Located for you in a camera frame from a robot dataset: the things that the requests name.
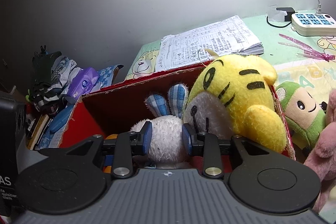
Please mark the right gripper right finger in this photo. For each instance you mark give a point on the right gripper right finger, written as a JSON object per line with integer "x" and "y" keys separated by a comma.
{"x": 260, "y": 178}

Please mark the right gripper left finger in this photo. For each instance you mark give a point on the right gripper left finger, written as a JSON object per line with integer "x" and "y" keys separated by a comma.
{"x": 71, "y": 179}

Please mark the mauve plush toy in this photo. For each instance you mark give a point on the mauve plush toy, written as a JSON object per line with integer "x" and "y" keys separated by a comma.
{"x": 322, "y": 157}

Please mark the white bunny plush toy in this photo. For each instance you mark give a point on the white bunny plush toy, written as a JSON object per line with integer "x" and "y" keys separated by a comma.
{"x": 166, "y": 149}

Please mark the stack of books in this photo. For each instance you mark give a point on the stack of books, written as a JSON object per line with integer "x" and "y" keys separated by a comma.
{"x": 37, "y": 130}

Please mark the blue checkered cloth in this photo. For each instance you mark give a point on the blue checkered cloth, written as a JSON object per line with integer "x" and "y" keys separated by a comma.
{"x": 106, "y": 77}

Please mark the blue glasses case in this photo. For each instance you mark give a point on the blue glasses case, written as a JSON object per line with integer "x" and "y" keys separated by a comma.
{"x": 60, "y": 119}

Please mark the pile of dark clothes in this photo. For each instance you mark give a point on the pile of dark clothes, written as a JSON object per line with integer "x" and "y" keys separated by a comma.
{"x": 50, "y": 81}

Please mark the orange gourd toy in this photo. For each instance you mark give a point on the orange gourd toy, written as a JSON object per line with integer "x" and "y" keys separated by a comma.
{"x": 111, "y": 137}

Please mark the green hooded plush doll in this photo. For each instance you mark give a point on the green hooded plush doll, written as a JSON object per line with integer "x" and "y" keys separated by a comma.
{"x": 304, "y": 115}

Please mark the purple tissue pack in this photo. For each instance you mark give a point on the purple tissue pack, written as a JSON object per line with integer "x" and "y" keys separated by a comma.
{"x": 82, "y": 84}

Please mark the red cardboard box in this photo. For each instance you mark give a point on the red cardboard box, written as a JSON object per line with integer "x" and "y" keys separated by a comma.
{"x": 121, "y": 108}

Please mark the yellow tiger plush toy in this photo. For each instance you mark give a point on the yellow tiger plush toy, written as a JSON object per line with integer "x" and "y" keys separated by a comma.
{"x": 232, "y": 96}

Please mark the cartoon bear bed sheet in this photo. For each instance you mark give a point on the cartoon bear bed sheet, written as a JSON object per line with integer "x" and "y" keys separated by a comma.
{"x": 317, "y": 76}

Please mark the handwritten paper notebook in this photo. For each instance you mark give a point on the handwritten paper notebook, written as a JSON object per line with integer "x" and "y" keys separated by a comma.
{"x": 225, "y": 37}

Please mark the white power strip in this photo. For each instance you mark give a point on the white power strip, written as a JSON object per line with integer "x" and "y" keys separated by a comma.
{"x": 311, "y": 24}

